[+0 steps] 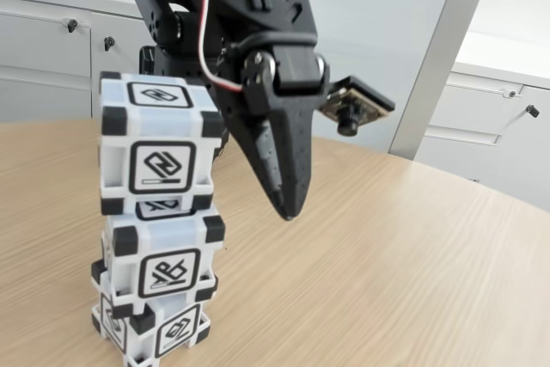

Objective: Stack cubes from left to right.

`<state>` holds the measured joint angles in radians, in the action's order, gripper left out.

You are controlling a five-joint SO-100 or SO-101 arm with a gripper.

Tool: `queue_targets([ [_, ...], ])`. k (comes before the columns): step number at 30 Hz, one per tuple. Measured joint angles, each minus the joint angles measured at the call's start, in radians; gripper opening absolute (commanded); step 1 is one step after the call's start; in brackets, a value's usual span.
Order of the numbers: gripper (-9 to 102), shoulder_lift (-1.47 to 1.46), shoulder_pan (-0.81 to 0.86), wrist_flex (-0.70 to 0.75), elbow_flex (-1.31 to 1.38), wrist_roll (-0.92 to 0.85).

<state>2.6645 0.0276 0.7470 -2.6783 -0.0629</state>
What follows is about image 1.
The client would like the gripper camera circuit board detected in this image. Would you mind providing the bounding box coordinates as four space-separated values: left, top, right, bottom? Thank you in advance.
320 76 396 137

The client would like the white cube crossed lines symbol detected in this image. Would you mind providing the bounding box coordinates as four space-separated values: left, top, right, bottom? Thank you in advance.
101 197 226 319

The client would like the red white servo cable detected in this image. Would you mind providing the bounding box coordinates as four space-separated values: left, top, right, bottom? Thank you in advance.
198 0 244 93

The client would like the white cube overlapping squares symbol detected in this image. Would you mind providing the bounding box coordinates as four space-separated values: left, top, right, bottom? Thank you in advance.
89 257 218 364

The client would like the white cube zigzag diamond symbol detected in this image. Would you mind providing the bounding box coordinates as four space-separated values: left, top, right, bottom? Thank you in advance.
98 70 227 217

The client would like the grey metal pillar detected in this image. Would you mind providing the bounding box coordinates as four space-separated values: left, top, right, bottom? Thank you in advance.
388 0 500 164

